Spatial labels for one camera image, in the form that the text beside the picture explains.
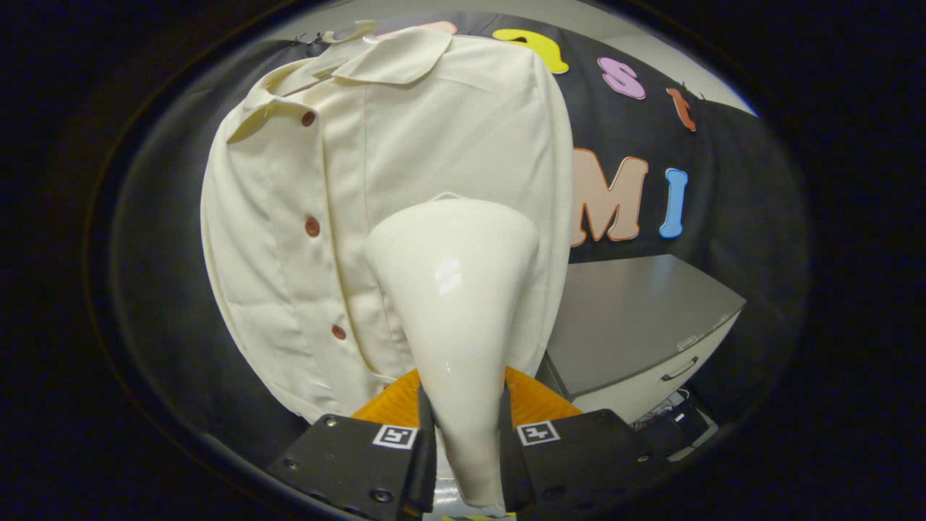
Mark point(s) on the grey and white cabinet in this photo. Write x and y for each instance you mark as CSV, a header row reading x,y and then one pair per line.
x,y
629,311

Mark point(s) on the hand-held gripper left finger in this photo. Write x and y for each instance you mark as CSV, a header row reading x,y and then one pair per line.
x,y
427,470

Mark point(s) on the white clothes hanger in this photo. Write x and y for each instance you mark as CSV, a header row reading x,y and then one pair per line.
x,y
347,32

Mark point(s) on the cream button-up shirt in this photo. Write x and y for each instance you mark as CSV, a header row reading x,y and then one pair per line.
x,y
289,181

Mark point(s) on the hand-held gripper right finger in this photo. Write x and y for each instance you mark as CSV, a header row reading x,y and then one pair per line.
x,y
510,470

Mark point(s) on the white garment steamer head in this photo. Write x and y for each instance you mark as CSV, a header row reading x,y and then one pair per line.
x,y
456,289

